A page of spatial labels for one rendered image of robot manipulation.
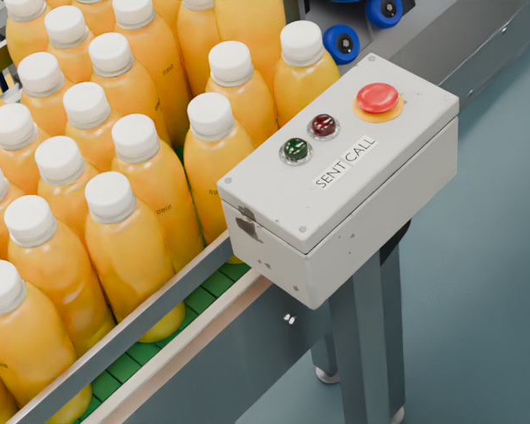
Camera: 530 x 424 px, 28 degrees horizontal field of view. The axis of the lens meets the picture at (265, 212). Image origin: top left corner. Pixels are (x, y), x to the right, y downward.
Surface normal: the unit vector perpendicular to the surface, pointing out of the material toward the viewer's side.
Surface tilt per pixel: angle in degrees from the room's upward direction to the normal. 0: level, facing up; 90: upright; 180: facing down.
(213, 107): 0
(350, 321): 90
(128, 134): 0
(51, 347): 90
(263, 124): 90
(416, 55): 70
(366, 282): 90
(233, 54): 0
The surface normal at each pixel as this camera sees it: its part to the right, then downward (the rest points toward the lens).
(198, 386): 0.72, 0.47
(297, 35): -0.12, -0.64
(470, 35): 0.63, 0.23
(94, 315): 0.85, 0.33
